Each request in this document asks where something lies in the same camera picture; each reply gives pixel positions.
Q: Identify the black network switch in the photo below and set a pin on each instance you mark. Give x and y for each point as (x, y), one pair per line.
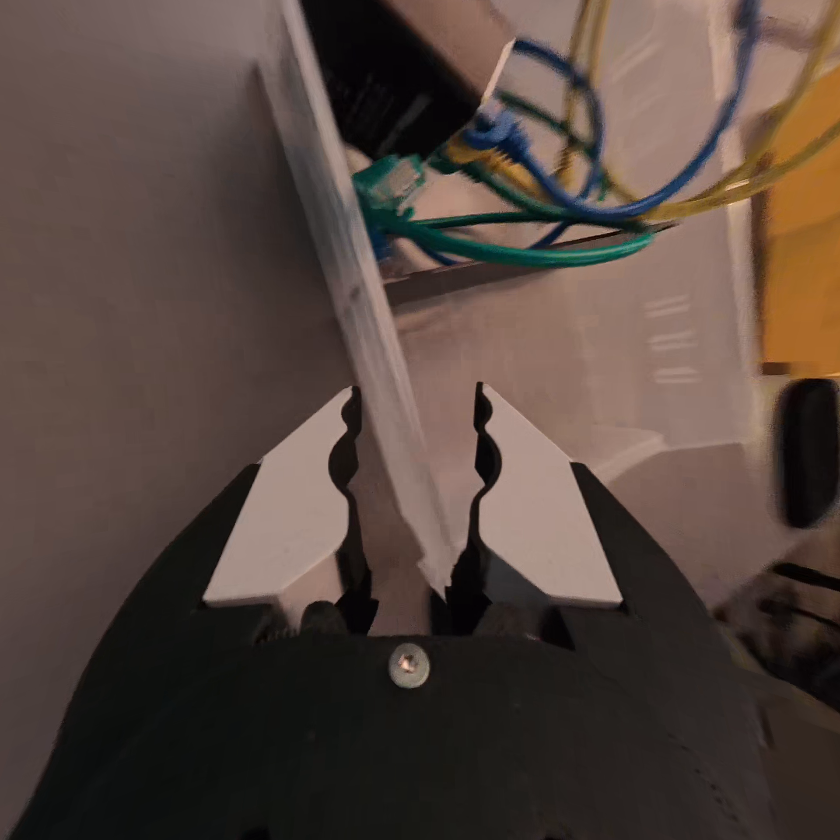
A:
(394, 65)

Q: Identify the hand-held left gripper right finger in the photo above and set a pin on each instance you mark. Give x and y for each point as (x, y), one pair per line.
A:
(544, 525)

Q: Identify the black rounded object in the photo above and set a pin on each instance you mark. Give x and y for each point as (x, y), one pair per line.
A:
(810, 453)

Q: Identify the clear acrylic box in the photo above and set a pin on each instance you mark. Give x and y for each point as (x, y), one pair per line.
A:
(377, 367)

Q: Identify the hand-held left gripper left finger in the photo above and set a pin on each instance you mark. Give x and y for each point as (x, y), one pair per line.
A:
(282, 525)

